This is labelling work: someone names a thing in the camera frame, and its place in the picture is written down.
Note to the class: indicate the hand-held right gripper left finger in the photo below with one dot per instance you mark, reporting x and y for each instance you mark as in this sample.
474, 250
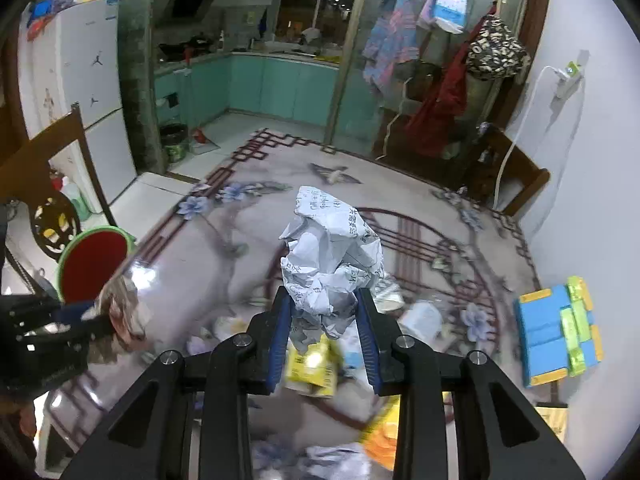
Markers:
280, 345

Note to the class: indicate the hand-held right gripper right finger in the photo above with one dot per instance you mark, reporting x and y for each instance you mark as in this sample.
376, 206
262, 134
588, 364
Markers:
371, 350

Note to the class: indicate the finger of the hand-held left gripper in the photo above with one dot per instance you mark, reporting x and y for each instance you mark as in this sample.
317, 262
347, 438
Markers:
97, 329

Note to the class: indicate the brown wrapper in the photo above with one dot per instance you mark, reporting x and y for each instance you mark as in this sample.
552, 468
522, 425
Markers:
124, 310

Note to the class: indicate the large yellow carton box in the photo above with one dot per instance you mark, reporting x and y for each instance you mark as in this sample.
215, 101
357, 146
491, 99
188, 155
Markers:
312, 365

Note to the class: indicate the silver blue snack packet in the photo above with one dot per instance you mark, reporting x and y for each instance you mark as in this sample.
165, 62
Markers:
421, 317

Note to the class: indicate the red bin with green rim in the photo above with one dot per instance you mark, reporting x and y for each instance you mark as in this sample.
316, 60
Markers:
95, 265

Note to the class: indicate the printed paper ball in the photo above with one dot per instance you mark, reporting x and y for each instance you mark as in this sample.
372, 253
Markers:
330, 260

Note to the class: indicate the pile of wrappers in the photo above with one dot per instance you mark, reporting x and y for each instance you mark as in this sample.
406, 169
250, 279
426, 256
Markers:
330, 460

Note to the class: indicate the person's left hand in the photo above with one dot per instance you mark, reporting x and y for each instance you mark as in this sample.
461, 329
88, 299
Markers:
26, 420

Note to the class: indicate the orange yellow packet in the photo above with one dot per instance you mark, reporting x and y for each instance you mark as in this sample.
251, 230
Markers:
382, 435

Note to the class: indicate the floral printed tablecloth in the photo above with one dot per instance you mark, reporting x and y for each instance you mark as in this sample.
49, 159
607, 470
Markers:
250, 220

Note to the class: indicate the green plastic bottle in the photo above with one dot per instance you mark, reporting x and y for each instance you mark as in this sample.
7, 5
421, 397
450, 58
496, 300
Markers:
76, 200

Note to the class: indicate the blue and yellow box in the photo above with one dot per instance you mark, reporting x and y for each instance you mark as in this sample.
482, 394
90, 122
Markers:
550, 330

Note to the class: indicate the pale yellow packet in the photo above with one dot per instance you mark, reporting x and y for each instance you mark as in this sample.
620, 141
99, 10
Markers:
552, 422

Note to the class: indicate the carved dark wooden chair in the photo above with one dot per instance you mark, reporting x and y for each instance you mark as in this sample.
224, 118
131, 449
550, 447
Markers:
50, 135

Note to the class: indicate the dark patterned kitchen bin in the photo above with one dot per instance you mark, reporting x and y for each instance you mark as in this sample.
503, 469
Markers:
173, 142

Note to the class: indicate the small red plastic item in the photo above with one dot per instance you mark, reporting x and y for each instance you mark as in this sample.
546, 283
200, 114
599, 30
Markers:
200, 135

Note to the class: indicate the red hanging jacket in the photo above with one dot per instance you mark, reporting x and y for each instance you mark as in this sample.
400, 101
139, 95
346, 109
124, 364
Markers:
440, 105

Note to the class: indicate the teal kitchen cabinets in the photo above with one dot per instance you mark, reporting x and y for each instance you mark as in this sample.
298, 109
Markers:
280, 85

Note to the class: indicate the white refrigerator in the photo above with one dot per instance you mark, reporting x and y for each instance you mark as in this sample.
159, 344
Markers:
85, 60

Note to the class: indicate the plaid hanging shirt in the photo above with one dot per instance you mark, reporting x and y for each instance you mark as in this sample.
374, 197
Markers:
390, 35

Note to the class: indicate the colourful toy pile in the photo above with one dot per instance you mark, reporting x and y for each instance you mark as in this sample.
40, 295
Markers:
50, 2

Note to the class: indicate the white wall power strip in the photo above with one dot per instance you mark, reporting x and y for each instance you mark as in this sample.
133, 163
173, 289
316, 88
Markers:
567, 80

